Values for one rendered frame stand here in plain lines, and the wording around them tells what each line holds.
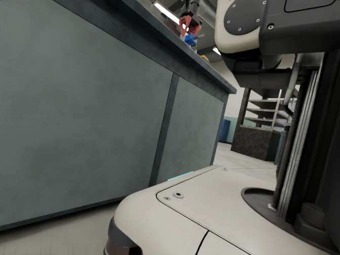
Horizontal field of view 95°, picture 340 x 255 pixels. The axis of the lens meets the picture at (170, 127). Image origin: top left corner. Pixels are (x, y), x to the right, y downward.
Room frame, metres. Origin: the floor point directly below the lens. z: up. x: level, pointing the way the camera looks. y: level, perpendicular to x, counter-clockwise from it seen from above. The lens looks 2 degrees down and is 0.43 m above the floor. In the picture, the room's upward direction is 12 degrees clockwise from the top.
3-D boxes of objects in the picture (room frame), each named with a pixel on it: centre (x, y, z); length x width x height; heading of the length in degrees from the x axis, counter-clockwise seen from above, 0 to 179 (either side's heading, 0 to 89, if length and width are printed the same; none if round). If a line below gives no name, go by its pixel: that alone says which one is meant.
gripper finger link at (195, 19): (0.77, 0.00, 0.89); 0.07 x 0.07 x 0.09; 42
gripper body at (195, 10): (0.76, 0.01, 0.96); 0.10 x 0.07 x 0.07; 132
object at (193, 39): (0.73, -0.02, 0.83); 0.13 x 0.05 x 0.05; 42
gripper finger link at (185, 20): (0.76, 0.02, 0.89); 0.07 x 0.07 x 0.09; 42
